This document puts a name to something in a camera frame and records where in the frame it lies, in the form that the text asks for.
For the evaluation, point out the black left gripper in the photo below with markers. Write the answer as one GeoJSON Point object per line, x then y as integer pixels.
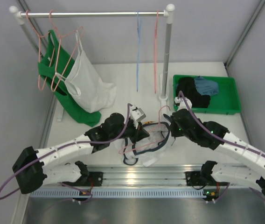
{"type": "Point", "coordinates": [141, 133]}

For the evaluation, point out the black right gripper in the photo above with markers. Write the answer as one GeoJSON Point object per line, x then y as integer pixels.
{"type": "Point", "coordinates": [174, 132]}

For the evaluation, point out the white printed navy-trim tank top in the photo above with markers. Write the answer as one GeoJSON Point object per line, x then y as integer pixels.
{"type": "Point", "coordinates": [148, 157]}

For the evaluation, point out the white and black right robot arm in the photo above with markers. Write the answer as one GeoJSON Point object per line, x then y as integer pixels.
{"type": "Point", "coordinates": [219, 139]}

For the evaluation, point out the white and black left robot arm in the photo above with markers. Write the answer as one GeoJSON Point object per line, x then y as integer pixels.
{"type": "Point", "coordinates": [36, 168]}

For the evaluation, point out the plain white tank top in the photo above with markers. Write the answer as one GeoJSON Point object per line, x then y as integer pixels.
{"type": "Point", "coordinates": [86, 86]}

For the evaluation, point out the green tank top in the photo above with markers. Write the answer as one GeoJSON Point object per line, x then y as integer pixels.
{"type": "Point", "coordinates": [63, 64]}

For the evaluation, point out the black garment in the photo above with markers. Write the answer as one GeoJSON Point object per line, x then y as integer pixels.
{"type": "Point", "coordinates": [187, 86]}

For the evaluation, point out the blue garment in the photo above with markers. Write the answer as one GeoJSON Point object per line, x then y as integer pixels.
{"type": "Point", "coordinates": [206, 87]}

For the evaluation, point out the green plastic bin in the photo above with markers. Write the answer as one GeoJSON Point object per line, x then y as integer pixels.
{"type": "Point", "coordinates": [226, 102]}

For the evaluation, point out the white and silver clothes rack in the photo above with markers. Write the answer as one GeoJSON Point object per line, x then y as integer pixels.
{"type": "Point", "coordinates": [168, 13]}

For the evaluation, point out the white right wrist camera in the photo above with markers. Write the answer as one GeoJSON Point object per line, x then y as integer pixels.
{"type": "Point", "coordinates": [179, 102]}

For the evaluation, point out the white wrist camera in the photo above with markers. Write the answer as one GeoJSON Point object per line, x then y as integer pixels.
{"type": "Point", "coordinates": [136, 115]}
{"type": "Point", "coordinates": [179, 102]}

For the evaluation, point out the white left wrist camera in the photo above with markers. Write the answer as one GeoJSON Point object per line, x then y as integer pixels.
{"type": "Point", "coordinates": [136, 115]}

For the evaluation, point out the aluminium mounting rail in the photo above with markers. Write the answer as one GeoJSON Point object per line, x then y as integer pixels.
{"type": "Point", "coordinates": [137, 175]}

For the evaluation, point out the grey slotted cable duct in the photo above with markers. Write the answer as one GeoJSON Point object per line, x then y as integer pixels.
{"type": "Point", "coordinates": [124, 193]}

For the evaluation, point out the blue wire hanger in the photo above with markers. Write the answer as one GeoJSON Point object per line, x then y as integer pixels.
{"type": "Point", "coordinates": [139, 23]}

